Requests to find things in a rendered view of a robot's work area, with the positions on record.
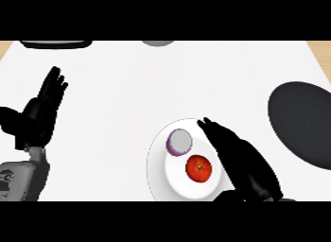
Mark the grey round object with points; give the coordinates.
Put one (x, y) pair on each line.
(159, 43)

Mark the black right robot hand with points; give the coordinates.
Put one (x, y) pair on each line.
(242, 157)

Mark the white round plate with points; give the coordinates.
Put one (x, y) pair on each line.
(177, 176)

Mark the black round pan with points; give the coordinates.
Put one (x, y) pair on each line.
(308, 124)

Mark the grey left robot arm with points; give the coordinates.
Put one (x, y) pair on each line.
(16, 179)

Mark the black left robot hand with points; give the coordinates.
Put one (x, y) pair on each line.
(38, 116)

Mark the purple onion half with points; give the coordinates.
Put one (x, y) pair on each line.
(179, 142)

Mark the red tomato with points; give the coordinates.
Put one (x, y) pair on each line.
(199, 168)

